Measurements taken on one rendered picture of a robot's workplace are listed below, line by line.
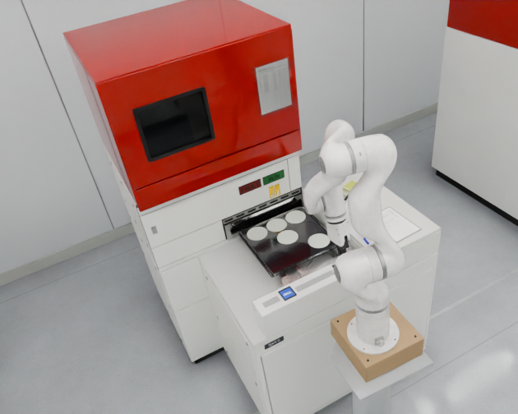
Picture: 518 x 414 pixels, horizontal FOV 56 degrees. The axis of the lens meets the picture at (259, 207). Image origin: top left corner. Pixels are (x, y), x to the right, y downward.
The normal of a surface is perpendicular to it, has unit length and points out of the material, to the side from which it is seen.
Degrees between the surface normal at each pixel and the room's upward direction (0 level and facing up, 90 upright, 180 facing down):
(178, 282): 90
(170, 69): 90
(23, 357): 0
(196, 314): 90
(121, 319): 0
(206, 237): 90
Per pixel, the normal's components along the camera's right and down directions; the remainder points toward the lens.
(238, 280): -0.13, -0.78
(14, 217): 0.45, 0.50
